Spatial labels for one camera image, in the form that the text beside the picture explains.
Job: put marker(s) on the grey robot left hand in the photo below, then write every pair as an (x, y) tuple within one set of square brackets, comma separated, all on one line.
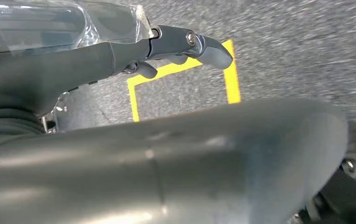
[(57, 68)]

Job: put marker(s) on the grey robot thigh shell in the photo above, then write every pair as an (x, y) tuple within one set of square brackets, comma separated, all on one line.
[(165, 173)]

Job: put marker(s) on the yellow floor tape square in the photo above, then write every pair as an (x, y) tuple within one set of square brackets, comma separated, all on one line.
[(232, 83)]

